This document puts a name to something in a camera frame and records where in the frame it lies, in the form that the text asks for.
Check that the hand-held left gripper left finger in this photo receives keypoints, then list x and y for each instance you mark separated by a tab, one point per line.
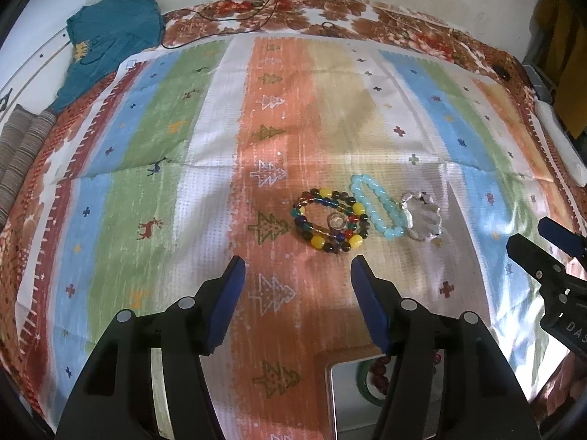
224	311

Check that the metal tin box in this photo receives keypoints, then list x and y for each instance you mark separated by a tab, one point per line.
348	403

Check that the grey striped folded cloth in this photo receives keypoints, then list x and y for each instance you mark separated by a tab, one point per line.
23	151

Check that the teal garment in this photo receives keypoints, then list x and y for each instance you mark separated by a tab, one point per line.
114	27

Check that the mustard yellow garment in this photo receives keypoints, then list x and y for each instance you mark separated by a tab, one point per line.
566	55

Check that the striped patterned mat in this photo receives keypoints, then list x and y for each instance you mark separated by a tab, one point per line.
183	146

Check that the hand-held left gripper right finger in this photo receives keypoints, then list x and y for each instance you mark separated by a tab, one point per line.
371	302

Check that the white bolster pillow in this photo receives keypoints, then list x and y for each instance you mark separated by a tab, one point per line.
557	137

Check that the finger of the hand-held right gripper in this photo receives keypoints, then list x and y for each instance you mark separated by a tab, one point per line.
534	256
562	236

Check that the green bangle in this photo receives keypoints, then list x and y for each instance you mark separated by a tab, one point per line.
364	389

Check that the silver shell-shaped hair clip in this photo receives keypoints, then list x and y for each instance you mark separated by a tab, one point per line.
424	220

